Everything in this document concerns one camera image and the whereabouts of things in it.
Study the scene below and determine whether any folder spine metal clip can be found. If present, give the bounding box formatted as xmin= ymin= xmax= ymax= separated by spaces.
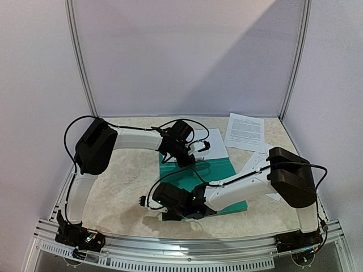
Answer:
xmin=195 ymin=157 xmax=205 ymax=162

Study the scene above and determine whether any printed paper sheet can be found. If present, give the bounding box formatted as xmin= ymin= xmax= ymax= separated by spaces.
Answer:
xmin=224 ymin=113 xmax=265 ymax=153
xmin=240 ymin=143 xmax=281 ymax=201
xmin=167 ymin=128 xmax=229 ymax=163

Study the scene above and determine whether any green file folder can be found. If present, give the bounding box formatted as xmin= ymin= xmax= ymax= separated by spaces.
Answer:
xmin=157 ymin=151 xmax=249 ymax=223

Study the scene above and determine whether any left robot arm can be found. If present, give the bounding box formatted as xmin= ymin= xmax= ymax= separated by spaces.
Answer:
xmin=61 ymin=118 xmax=195 ymax=246

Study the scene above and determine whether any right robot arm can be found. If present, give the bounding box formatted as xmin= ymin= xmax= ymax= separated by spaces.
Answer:
xmin=151 ymin=147 xmax=322 ymax=247

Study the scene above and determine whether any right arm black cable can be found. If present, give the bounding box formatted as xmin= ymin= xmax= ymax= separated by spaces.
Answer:
xmin=147 ymin=161 xmax=330 ymax=230

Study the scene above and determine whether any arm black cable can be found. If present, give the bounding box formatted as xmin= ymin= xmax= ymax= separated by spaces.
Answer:
xmin=147 ymin=161 xmax=330 ymax=230
xmin=63 ymin=114 xmax=210 ymax=210

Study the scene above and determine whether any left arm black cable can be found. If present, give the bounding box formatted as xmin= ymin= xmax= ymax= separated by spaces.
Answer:
xmin=63 ymin=114 xmax=210 ymax=210

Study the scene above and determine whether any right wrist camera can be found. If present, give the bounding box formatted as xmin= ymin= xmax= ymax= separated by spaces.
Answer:
xmin=138 ymin=195 xmax=162 ymax=210

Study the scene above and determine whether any aluminium front rail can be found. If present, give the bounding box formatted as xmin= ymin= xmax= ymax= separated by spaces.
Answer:
xmin=25 ymin=219 xmax=353 ymax=271

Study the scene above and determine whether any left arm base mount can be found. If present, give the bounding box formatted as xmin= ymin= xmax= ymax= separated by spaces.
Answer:
xmin=55 ymin=222 xmax=105 ymax=252

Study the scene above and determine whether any left aluminium frame post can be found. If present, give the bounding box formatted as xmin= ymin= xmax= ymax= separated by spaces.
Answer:
xmin=65 ymin=0 xmax=99 ymax=117

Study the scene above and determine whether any aluminium frame post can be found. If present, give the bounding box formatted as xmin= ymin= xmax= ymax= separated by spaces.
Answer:
xmin=278 ymin=0 xmax=312 ymax=122
xmin=65 ymin=0 xmax=99 ymax=117

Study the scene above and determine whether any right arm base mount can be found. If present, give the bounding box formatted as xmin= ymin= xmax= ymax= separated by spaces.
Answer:
xmin=275 ymin=226 xmax=328 ymax=253

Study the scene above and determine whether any right aluminium frame post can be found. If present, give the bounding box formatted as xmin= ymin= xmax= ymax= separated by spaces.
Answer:
xmin=278 ymin=0 xmax=312 ymax=122

